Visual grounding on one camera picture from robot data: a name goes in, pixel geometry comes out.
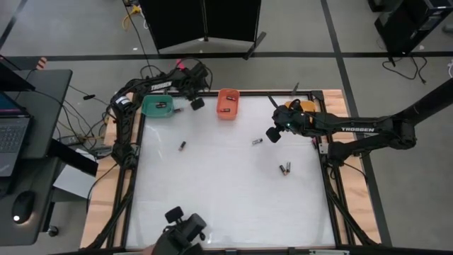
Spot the grey laptop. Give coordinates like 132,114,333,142
0,91,33,178

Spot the yellow cable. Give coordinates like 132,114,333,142
122,4,142,31

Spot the black divider panel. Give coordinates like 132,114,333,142
139,0,207,54
204,0,267,60

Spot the black cable with plug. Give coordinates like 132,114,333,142
382,55,428,85

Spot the black monitor lid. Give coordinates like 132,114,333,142
0,55,36,92

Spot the thick black upright pole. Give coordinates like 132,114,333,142
396,78,453,125

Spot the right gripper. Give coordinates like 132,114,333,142
267,93,293,124

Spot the long black floor cable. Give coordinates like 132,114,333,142
122,0,160,82

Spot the yellow plastic bin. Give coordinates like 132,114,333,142
284,99,319,124

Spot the light grey box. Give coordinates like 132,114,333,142
52,164,97,200

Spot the black desk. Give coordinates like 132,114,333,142
0,69,74,246

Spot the coiled black cable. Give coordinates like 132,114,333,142
139,64,167,81

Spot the black desk crossbar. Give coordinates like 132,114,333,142
47,138,99,177

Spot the teal plastic bin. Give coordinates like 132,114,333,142
140,93,176,119

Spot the black cable with connector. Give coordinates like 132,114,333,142
67,84,113,107

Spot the black computer mouse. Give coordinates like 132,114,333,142
11,190,36,225

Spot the black aluminium table frame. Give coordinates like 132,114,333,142
84,89,383,255

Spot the orange plastic bin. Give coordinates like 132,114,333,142
216,88,241,120

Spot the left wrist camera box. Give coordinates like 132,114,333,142
190,96,206,111

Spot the black equipment cart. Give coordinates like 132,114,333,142
367,0,453,57

